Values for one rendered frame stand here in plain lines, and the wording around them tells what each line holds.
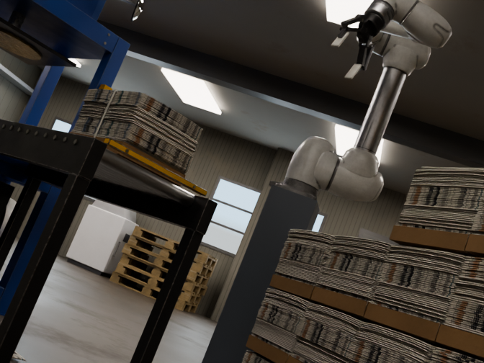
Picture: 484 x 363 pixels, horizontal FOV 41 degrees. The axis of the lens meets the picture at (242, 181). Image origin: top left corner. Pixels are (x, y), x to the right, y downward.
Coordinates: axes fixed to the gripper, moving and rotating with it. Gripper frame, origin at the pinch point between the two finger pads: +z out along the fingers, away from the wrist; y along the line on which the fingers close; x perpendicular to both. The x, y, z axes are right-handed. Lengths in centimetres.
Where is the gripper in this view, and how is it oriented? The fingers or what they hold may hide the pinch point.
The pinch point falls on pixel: (343, 60)
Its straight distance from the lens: 217.7
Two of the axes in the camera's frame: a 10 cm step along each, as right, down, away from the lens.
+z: -5.8, 7.3, -3.7
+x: -7.0, -2.1, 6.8
